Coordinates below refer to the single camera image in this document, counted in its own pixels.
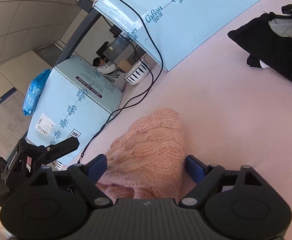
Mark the grey office partition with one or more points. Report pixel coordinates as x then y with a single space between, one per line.
118 47

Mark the striped white ceramic bowl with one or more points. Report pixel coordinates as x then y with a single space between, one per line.
137 73

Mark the black and white garment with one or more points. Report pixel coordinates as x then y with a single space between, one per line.
286 55

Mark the grey ceiling vent panel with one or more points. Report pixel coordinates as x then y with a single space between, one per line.
48 52

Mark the black monitor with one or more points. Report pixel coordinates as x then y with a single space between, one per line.
102 50

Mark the blue tissue pack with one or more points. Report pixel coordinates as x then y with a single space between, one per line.
36 92

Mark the pink knitted sweater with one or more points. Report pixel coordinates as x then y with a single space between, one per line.
148 150

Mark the grey metal pole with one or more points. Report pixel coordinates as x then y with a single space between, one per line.
78 37

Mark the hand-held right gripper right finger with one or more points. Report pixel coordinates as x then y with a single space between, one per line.
193 168

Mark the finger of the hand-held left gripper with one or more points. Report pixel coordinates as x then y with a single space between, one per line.
61 147

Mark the large blue cardboard box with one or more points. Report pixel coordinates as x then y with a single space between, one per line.
198 25

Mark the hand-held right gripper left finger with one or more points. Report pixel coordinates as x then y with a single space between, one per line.
97 168

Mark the black power adapter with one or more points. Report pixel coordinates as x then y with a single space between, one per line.
86 3

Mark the blue cardboard box with label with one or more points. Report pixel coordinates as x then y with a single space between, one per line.
68 105

